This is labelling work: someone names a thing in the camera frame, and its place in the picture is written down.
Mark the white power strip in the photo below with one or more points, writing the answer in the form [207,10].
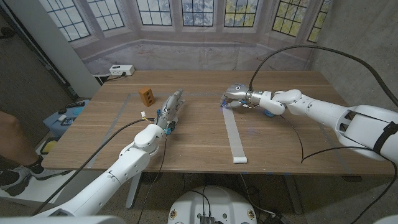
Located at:
[122,70]

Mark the teal round disc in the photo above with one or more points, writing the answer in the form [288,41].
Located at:
[78,111]

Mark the white gauze bandage strip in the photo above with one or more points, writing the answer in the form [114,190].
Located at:
[234,140]

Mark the black remote control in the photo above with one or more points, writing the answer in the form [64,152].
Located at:
[75,104]

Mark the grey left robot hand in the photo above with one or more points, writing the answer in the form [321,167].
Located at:
[171,109]

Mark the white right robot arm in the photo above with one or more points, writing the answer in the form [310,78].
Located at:
[320,109]

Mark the printed window backdrop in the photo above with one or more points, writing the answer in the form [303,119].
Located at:
[199,56]

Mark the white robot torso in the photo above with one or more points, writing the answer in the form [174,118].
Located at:
[214,202]

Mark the white floor mat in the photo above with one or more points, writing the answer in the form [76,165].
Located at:
[42,186]

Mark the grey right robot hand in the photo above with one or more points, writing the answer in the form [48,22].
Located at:
[241,92]

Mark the black computer mouse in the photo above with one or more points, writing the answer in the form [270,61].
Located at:
[62,111]

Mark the black round disc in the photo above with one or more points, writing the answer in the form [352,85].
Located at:
[153,178]

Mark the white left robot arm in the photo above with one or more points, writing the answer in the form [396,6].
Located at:
[130,165]

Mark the black handheld device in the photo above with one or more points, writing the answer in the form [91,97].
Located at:
[68,121]

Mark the yellow black pad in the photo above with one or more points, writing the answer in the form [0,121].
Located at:
[49,146]

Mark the grey white sneaker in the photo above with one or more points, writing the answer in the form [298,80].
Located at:
[12,183]
[53,175]

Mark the person's bare leg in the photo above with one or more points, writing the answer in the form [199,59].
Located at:
[12,140]

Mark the small white gadget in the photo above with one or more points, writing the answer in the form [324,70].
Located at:
[62,118]

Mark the brown wooden block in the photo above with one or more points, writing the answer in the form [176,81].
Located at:
[146,96]

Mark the light blue storage box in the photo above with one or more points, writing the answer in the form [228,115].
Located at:
[53,124]

